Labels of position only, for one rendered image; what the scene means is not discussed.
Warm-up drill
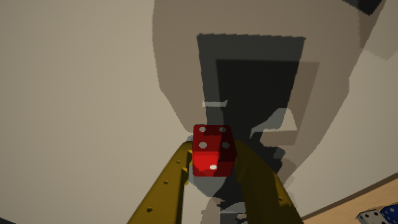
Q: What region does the white die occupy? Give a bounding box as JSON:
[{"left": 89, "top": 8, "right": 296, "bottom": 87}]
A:
[{"left": 357, "top": 209, "right": 388, "bottom": 224}]

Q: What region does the red die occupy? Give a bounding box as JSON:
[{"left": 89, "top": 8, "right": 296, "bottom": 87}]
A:
[{"left": 192, "top": 125, "right": 237, "bottom": 177}]

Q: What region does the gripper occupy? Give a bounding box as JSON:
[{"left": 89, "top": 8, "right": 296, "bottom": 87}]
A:
[{"left": 127, "top": 139, "right": 304, "bottom": 224}]

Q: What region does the tan flat mat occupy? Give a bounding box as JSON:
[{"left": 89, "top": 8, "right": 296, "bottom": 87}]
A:
[{"left": 301, "top": 173, "right": 398, "bottom": 224}]

